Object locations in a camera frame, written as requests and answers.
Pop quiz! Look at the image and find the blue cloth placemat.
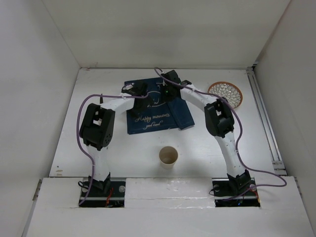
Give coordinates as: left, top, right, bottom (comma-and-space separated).
126, 78, 195, 135

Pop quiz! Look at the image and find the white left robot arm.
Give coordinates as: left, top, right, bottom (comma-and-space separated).
77, 82, 153, 196

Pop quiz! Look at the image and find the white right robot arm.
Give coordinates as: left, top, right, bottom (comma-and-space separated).
155, 68, 251, 196

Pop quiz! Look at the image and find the beige paper cup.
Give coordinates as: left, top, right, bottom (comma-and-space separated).
158, 146, 178, 169

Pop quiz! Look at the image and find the floral ceramic plate orange rim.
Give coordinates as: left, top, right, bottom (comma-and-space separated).
207, 81, 243, 109

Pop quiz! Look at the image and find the white foam front board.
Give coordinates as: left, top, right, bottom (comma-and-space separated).
27, 177, 314, 237

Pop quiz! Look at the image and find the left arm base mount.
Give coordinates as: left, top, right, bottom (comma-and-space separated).
78, 177, 126, 208

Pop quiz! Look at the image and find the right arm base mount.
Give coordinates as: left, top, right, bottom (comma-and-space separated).
209, 178, 261, 208

